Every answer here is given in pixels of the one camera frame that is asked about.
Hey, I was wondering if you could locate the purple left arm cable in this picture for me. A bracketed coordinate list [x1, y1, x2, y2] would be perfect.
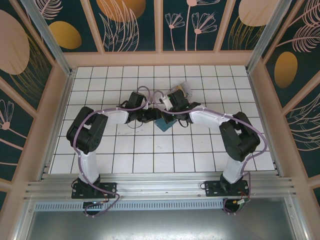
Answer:
[74, 85, 153, 218]

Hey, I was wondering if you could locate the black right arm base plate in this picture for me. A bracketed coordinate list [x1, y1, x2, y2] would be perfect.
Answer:
[204, 179, 251, 198]

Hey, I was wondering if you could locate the aluminium frame post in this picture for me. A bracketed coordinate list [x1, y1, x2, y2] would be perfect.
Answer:
[246, 0, 291, 75]
[19, 0, 76, 77]

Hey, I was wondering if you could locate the silver credit card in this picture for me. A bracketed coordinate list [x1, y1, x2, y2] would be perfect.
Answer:
[181, 81, 192, 97]

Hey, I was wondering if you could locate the blue card holder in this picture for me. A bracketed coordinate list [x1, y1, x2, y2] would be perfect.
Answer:
[154, 116, 179, 133]

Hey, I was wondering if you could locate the grey metal sheet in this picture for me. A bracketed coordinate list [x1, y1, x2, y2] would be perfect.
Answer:
[14, 196, 307, 240]

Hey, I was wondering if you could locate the small controller board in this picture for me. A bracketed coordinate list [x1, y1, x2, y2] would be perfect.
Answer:
[223, 197, 251, 215]
[83, 199, 107, 217]

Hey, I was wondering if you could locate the slotted grey cable duct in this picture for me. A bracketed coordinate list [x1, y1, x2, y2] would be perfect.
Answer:
[33, 201, 225, 211]

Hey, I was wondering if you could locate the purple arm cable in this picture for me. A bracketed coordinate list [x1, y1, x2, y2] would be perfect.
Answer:
[152, 90, 268, 216]
[74, 85, 153, 218]

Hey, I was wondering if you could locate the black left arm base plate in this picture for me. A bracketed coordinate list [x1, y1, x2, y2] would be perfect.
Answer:
[71, 178, 118, 200]

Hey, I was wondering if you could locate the clear acrylic card box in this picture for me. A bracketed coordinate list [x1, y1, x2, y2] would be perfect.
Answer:
[171, 81, 194, 100]

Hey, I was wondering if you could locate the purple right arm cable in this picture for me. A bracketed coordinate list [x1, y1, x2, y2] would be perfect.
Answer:
[152, 90, 268, 216]

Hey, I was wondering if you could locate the aluminium mounting rail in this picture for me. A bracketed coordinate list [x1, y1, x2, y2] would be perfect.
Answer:
[23, 172, 298, 202]

